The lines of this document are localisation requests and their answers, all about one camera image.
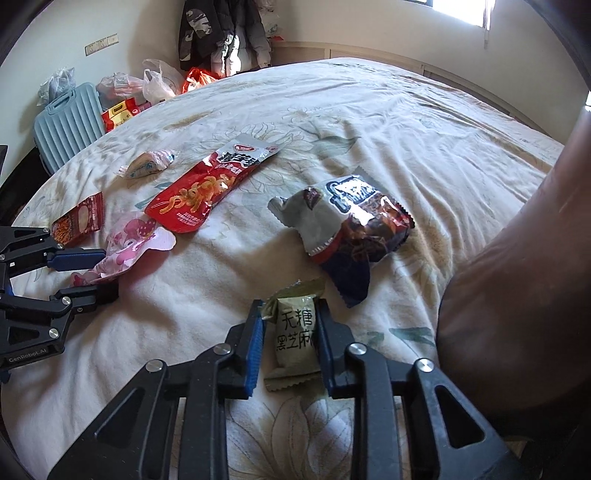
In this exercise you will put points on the beige bed headboard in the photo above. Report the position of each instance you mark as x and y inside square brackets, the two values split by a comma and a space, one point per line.
[369, 50]

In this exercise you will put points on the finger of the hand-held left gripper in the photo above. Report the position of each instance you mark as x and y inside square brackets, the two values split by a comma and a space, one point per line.
[92, 295]
[78, 258]

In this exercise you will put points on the floral cream blanket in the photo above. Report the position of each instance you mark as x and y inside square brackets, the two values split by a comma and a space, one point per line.
[415, 120]

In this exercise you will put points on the clear plastic bag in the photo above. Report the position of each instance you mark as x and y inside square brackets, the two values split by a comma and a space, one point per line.
[57, 83]

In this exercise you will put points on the pink snack packet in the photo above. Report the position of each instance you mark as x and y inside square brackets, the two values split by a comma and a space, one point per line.
[129, 244]

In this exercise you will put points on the long red snack packet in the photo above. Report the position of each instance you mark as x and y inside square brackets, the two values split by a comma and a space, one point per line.
[198, 194]

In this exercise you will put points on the wide white wall socket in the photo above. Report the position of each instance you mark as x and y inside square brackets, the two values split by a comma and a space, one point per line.
[95, 47]

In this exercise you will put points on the small white pastry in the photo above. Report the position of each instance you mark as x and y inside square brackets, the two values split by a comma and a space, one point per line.
[145, 164]

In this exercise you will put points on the silver and dark blue snack packet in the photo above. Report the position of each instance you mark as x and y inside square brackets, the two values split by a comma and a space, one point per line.
[351, 217]

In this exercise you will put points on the small red-brown snack packet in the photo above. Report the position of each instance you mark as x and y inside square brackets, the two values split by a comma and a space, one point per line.
[78, 219]

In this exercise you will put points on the black furniture piece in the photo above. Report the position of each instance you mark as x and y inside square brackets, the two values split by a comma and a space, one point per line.
[21, 184]

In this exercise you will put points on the white hanging bag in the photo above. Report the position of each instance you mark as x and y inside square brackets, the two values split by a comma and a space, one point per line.
[270, 21]

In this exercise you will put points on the window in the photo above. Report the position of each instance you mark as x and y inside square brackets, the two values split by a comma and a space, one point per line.
[461, 11]

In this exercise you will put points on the white plastic bag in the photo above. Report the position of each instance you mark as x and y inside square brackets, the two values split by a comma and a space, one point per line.
[159, 83]

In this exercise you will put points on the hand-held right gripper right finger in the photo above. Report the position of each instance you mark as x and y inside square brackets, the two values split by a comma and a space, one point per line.
[323, 350]

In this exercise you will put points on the black camouflage jacket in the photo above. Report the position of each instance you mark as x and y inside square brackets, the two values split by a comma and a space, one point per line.
[198, 32]

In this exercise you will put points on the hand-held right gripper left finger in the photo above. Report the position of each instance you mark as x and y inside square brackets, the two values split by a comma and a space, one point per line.
[255, 350]

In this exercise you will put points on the light blue ribbed suitcase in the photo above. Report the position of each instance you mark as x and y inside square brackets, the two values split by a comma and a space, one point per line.
[69, 124]

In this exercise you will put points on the grey puffer jacket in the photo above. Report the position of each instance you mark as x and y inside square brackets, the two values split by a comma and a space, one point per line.
[247, 41]

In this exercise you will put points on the dark storage bag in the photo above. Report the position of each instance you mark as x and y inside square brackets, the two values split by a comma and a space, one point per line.
[531, 277]

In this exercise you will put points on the green snack packet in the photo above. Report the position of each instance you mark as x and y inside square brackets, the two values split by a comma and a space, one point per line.
[295, 332]

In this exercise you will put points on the red and yellow bag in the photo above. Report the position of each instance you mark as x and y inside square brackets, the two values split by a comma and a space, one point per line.
[119, 115]

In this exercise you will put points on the red plastic bag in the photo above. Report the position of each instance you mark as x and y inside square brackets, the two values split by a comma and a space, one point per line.
[198, 79]

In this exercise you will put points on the pinkish plastic bag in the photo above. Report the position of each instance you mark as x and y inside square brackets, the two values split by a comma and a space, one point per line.
[117, 85]

